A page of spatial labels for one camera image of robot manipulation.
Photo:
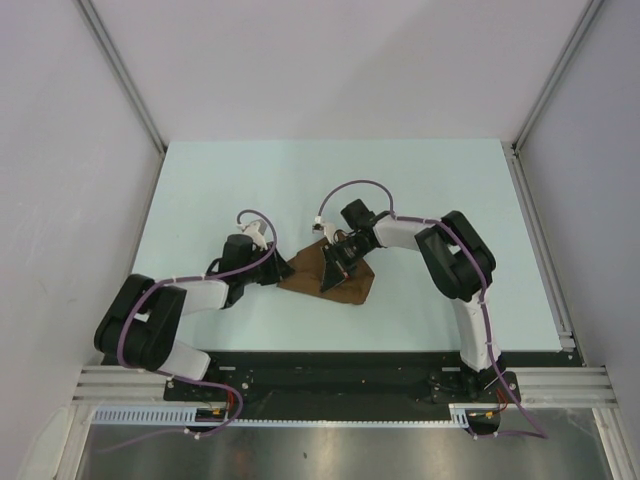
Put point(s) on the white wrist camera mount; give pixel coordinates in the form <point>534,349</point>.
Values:
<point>255,230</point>
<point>328,229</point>

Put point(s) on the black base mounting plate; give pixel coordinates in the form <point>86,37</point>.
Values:
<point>438,377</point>

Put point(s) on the aluminium corner post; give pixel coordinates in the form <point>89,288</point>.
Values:
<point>114,60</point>
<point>568,53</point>

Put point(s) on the aluminium front rail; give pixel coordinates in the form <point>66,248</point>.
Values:
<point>564,387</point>

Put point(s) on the aluminium rail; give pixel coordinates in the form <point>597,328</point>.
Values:
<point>564,387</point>
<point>554,293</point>

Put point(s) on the brown cloth napkin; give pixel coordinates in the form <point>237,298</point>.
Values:
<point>308,266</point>

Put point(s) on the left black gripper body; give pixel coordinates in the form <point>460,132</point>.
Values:
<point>265,273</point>

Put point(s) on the right aluminium corner post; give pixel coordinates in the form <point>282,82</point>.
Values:
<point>568,53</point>

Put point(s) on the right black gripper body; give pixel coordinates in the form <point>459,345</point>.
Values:
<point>349,253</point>

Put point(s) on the left aluminium corner post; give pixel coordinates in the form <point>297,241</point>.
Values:
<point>114,60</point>

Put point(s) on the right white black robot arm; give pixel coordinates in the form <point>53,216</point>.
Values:
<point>459,264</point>

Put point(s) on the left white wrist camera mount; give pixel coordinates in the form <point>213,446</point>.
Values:
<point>255,230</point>

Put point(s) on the right side aluminium rail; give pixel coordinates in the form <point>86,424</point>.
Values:
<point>554,293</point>

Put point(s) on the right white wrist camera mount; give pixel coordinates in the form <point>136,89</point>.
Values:
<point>328,229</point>

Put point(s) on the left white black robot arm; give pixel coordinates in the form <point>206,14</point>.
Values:
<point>140,327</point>

